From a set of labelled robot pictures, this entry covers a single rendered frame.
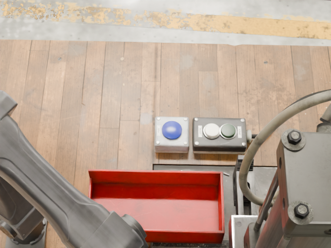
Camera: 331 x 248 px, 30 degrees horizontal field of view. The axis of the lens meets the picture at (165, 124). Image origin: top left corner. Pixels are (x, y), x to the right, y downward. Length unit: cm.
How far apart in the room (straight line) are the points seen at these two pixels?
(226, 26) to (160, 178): 147
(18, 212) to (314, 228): 58
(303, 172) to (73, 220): 33
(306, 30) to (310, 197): 209
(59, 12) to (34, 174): 189
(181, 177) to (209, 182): 6
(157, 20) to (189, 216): 150
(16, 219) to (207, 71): 55
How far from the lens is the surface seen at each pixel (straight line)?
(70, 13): 262
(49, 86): 133
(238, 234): 92
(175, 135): 121
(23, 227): 104
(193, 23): 256
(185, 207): 118
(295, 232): 56
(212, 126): 122
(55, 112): 129
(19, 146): 78
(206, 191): 120
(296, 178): 55
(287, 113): 59
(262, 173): 123
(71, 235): 78
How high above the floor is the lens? 200
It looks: 61 degrees down
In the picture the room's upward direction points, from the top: 2 degrees clockwise
